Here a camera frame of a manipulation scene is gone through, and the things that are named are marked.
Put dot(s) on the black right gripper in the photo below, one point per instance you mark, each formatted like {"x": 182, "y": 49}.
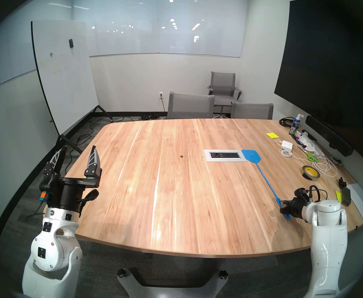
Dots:
{"x": 299, "y": 209}

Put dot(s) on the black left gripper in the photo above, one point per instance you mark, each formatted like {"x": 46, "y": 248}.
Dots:
{"x": 66, "y": 195}

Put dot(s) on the blue plastic fly swatter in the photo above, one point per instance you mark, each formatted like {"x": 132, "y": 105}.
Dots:
{"x": 251, "y": 156}

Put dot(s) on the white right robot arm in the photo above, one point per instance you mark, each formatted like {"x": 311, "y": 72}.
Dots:
{"x": 327, "y": 254}

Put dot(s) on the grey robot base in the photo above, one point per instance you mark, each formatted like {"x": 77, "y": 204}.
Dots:
{"x": 169, "y": 291}

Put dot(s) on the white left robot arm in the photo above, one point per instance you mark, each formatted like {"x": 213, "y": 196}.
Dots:
{"x": 49, "y": 250}

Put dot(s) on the black and yellow tape roll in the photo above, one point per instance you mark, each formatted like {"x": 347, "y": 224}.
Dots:
{"x": 305, "y": 174}

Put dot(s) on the yellow paper tab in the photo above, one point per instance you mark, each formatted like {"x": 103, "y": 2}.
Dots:
{"x": 338, "y": 195}

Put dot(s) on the white power adapter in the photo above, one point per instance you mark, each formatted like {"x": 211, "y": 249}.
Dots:
{"x": 287, "y": 144}

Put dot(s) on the crumpled white tissue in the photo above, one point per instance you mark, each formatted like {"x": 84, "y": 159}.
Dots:
{"x": 312, "y": 146}

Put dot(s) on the whiteboard marker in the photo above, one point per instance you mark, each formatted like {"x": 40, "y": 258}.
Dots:
{"x": 301, "y": 140}

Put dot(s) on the yellow sticky note pad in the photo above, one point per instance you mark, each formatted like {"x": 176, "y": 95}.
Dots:
{"x": 272, "y": 135}

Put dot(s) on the silver table power outlet box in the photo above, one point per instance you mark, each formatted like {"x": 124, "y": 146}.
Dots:
{"x": 225, "y": 155}

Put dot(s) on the whiteboard cleaner spray bottle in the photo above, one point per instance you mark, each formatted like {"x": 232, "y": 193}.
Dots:
{"x": 294, "y": 126}

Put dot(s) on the black video sound bar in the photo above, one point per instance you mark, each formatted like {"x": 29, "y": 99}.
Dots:
{"x": 327, "y": 134}

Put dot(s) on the rolling white whiteboard black stand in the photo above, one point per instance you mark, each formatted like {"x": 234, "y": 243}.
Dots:
{"x": 63, "y": 77}

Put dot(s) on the grey mesh office chair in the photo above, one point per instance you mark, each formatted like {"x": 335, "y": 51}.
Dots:
{"x": 190, "y": 106}
{"x": 253, "y": 111}

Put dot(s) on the grey office chair with armrests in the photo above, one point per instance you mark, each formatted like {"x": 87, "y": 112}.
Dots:
{"x": 223, "y": 83}

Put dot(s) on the large black TV screen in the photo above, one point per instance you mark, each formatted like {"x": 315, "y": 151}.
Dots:
{"x": 324, "y": 67}

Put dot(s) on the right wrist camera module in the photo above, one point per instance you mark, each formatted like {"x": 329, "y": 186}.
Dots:
{"x": 300, "y": 193}

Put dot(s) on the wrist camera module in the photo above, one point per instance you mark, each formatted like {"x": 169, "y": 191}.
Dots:
{"x": 300, "y": 193}
{"x": 45, "y": 184}

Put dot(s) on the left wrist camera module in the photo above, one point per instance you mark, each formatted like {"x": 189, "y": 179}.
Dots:
{"x": 45, "y": 184}

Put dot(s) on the wall whiteboard with blue writing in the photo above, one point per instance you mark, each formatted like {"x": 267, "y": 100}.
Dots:
{"x": 7, "y": 52}

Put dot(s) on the wide glass wall whiteboard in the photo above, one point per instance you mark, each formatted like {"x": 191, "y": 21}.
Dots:
{"x": 169, "y": 36}

